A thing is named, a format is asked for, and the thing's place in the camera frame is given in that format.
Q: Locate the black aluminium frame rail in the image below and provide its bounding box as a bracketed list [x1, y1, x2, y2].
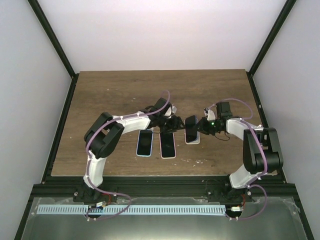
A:
[15, 69, 313, 240]

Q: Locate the light blue phone case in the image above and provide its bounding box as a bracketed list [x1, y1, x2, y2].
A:
[135, 129, 154, 158]

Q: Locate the slotted cable duct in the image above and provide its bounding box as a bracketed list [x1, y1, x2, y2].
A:
[36, 204, 226, 216]

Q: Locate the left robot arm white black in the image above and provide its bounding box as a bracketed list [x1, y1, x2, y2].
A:
[83, 97, 186, 202]

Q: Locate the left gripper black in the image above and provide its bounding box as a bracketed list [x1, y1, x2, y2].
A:
[157, 114, 186, 134]

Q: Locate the beige phone case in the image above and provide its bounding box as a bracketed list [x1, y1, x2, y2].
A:
[159, 132, 177, 160]
[184, 132, 201, 145]

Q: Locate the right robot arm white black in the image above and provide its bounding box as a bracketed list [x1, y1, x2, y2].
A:
[196, 101, 284, 202]

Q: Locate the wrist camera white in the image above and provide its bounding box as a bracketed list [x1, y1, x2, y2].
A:
[164, 105, 177, 118]
[203, 108, 216, 121]

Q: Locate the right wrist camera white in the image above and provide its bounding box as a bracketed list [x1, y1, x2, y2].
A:
[203, 108, 216, 121]

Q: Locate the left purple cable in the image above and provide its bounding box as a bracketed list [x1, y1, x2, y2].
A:
[84, 89, 172, 222]

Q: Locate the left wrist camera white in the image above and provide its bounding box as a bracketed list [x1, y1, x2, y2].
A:
[164, 105, 177, 118]

